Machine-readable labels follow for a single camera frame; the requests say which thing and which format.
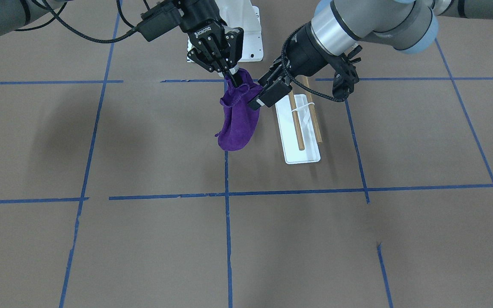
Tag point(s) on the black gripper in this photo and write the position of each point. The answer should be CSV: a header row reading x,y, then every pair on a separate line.
x,y
308,47

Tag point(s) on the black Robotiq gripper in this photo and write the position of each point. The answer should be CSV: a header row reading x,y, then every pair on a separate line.
x,y
199,21

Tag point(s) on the purple microfiber towel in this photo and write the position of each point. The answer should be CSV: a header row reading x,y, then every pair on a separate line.
x,y
240,120

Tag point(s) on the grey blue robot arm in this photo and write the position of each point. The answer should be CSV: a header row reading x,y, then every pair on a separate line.
x,y
409,26

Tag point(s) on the wooden rack rod inner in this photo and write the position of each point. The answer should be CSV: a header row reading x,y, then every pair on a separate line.
x,y
296,122

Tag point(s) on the white rack base tray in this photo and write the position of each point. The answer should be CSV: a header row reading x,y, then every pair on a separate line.
x,y
292,154

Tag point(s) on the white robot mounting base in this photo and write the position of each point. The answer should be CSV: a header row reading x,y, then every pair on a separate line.
x,y
241,13

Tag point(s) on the white rack wire bracket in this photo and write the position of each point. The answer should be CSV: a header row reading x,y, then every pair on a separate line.
x,y
304,114

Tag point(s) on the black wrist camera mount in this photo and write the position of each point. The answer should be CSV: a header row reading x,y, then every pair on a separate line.
x,y
345,75

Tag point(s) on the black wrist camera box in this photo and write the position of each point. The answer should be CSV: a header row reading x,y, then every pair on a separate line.
x,y
159,20

